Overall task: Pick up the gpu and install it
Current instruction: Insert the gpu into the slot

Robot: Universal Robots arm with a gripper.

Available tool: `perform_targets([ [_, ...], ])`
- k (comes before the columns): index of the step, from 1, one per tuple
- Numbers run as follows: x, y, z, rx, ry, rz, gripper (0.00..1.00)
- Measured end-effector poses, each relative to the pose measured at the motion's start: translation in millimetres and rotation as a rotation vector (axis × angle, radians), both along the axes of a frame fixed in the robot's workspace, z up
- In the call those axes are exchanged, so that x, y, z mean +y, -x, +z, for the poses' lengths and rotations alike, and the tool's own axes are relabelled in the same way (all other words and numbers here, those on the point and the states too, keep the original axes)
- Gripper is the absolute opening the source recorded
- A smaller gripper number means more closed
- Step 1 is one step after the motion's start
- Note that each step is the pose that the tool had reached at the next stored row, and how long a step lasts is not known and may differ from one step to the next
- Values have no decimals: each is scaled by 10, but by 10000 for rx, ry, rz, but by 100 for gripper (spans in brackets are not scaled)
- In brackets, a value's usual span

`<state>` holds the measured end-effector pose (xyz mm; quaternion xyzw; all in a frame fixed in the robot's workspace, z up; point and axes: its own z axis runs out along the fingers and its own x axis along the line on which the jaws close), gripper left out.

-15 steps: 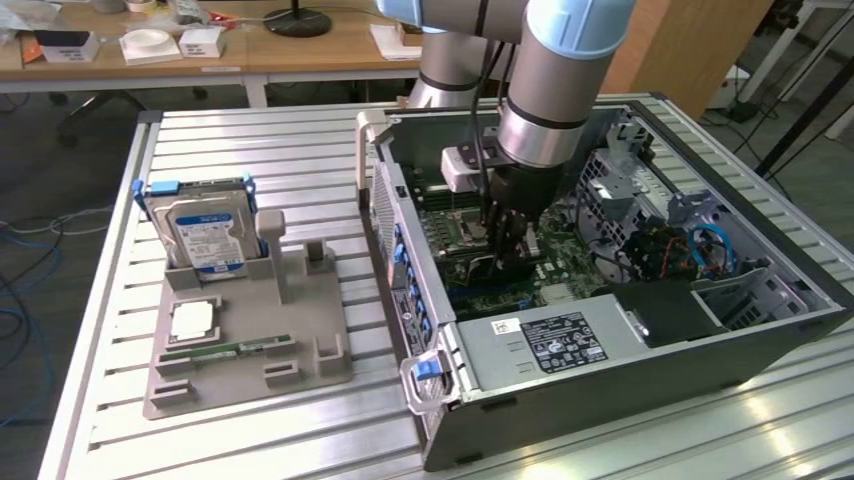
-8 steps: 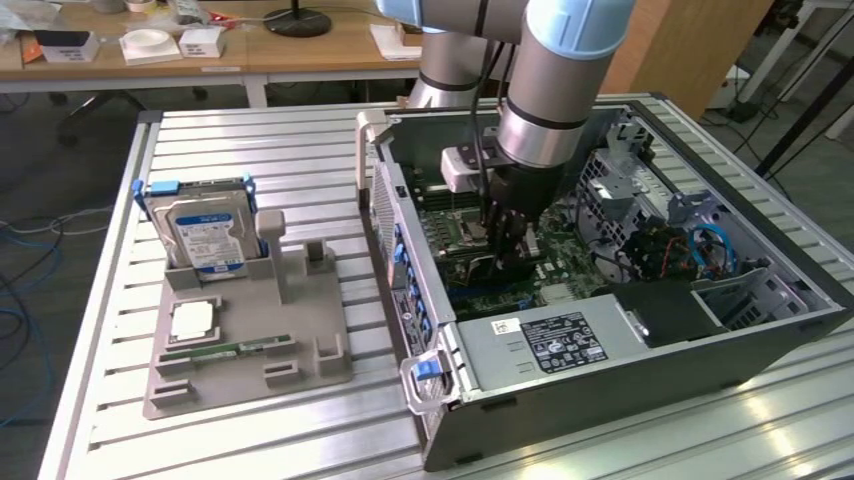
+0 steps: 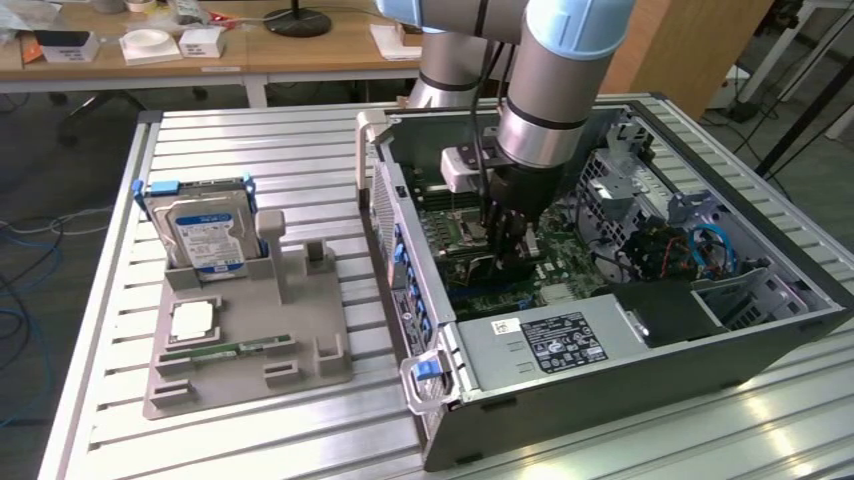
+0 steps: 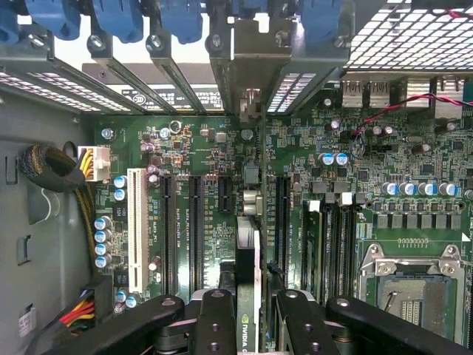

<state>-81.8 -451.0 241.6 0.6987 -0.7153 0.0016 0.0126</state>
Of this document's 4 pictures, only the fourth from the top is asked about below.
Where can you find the white expansion slot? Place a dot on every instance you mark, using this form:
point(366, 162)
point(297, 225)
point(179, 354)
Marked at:
point(137, 229)

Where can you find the long black expansion slot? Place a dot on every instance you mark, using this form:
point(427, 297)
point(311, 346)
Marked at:
point(168, 229)
point(196, 229)
point(282, 229)

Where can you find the black-latch RAM slot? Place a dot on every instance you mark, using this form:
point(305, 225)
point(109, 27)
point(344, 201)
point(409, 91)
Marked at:
point(329, 251)
point(357, 259)

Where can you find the blue card retention latch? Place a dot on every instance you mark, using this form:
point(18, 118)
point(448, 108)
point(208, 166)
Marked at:
point(7, 22)
point(179, 20)
point(118, 18)
point(321, 22)
point(53, 18)
point(251, 6)

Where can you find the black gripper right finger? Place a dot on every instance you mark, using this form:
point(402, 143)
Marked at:
point(303, 325)

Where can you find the vented steel slot cover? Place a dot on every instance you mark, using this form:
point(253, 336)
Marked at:
point(292, 92)
point(22, 87)
point(74, 88)

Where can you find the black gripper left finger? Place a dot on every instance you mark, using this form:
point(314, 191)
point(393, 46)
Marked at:
point(214, 325)

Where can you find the CPU socket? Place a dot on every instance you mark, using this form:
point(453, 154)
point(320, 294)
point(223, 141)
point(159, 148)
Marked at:
point(414, 296)

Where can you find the white-latch RAM slot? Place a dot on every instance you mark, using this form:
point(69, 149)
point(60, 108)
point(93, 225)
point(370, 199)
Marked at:
point(343, 251)
point(313, 206)

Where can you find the green motherboard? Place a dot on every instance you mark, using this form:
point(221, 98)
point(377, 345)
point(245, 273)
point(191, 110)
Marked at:
point(207, 155)

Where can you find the black and silver PC case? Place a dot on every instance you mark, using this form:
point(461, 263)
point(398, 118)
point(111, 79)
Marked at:
point(318, 61)

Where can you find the short black expansion slot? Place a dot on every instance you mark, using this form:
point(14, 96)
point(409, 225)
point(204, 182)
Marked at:
point(225, 194)

